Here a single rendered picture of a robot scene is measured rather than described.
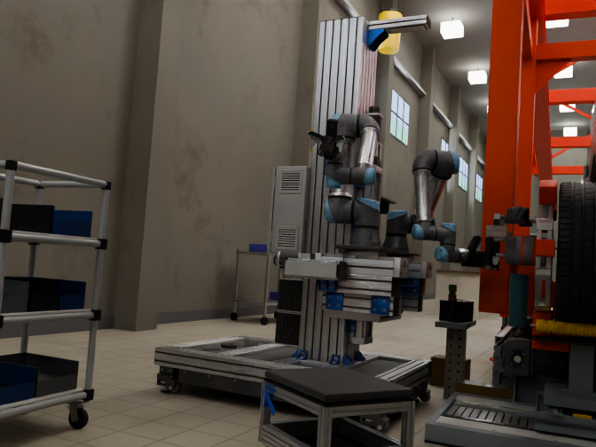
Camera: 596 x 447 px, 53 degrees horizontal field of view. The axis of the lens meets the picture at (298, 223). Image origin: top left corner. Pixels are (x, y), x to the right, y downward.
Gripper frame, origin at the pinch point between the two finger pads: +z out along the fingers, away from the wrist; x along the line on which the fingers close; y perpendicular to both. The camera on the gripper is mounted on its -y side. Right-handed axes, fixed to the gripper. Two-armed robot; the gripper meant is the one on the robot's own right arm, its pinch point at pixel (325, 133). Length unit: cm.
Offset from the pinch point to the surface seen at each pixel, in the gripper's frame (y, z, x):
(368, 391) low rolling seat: 85, 44, -38
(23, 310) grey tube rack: 89, 38, 89
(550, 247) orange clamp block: 25, -32, -96
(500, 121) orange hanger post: -44, -111, -73
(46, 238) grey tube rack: 62, 36, 87
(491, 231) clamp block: 22, -54, -74
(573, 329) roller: 57, -51, -115
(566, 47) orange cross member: -164, -296, -129
